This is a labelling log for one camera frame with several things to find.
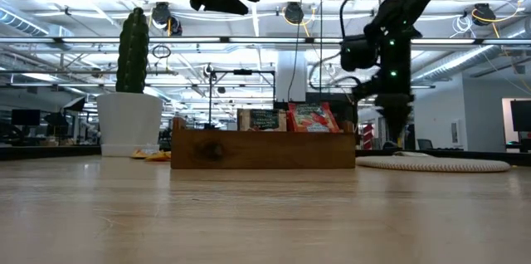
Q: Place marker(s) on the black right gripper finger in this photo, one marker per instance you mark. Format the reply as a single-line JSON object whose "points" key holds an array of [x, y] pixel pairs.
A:
{"points": [[386, 110], [404, 110]]}

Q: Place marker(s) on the red strawberry tea bag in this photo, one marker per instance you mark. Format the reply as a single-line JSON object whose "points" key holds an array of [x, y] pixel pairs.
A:
{"points": [[313, 118]]}

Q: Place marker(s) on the brown vanilla apple tea bag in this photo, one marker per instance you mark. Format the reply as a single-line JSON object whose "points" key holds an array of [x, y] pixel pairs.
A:
{"points": [[263, 119]]}

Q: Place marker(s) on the brown wooden compartment tray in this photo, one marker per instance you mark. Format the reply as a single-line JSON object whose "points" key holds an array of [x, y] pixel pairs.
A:
{"points": [[261, 150]]}

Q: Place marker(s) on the yellow lemon tea bag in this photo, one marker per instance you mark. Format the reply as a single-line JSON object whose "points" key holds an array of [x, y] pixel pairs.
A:
{"points": [[159, 157]]}

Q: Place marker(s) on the orange peach tea bag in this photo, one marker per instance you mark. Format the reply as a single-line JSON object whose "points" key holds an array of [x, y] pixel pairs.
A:
{"points": [[139, 154]]}

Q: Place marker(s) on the red white striped pole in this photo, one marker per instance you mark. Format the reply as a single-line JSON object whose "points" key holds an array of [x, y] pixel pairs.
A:
{"points": [[368, 137]]}

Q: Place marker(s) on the round woven beige placemat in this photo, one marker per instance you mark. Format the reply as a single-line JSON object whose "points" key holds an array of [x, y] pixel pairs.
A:
{"points": [[435, 164]]}

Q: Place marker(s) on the green cactus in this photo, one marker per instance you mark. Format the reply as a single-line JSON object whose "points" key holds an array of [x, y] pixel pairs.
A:
{"points": [[132, 48]]}

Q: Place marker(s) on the black computer monitor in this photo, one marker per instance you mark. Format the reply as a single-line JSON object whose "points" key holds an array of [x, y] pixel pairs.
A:
{"points": [[25, 117], [520, 114]]}

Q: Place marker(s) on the white hexagonal plant pot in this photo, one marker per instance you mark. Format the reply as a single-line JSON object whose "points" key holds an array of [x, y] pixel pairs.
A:
{"points": [[128, 123]]}

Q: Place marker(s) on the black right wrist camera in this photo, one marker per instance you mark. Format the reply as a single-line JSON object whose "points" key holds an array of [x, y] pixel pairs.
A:
{"points": [[359, 53]]}

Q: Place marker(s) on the black camera rig frame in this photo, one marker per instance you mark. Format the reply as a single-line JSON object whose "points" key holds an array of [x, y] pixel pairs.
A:
{"points": [[242, 71]]}

